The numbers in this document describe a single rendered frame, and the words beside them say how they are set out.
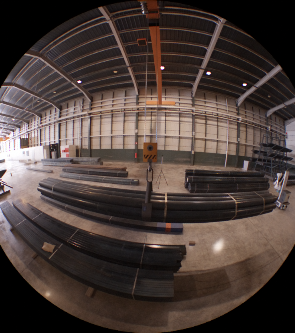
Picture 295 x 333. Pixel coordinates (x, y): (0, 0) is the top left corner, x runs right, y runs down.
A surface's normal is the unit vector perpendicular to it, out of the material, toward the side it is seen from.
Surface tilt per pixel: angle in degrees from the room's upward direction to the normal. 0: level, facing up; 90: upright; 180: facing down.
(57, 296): 0
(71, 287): 0
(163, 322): 0
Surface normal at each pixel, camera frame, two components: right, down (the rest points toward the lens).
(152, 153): -0.12, 0.22
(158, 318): 0.02, -0.98
